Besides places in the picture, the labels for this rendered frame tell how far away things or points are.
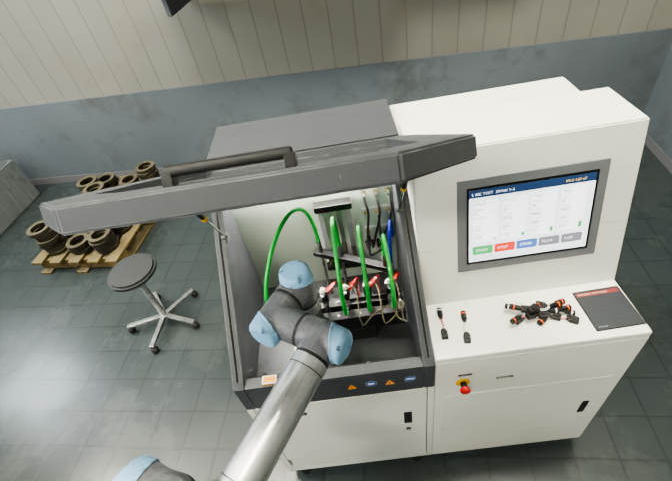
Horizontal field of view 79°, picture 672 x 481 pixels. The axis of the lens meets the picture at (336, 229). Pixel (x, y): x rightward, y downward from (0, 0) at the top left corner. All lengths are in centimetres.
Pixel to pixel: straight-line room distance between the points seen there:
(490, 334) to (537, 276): 28
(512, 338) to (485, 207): 45
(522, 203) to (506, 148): 20
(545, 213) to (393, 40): 245
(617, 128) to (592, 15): 252
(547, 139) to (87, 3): 365
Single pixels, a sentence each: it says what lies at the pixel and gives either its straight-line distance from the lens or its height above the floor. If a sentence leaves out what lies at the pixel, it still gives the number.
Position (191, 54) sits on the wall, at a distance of 396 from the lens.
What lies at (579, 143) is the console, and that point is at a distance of 143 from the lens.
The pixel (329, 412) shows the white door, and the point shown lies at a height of 68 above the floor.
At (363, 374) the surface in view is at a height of 95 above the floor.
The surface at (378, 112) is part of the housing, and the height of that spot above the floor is 150.
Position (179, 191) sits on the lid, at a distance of 55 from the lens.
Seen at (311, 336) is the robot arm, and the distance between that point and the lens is 84.
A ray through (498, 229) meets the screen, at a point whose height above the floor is 126.
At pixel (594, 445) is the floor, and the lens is 253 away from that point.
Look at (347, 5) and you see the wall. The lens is 355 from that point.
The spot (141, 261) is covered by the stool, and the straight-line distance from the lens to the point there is 284.
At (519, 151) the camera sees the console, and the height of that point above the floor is 151.
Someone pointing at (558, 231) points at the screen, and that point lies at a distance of 154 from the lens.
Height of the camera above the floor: 225
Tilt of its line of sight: 43 degrees down
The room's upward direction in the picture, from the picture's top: 11 degrees counter-clockwise
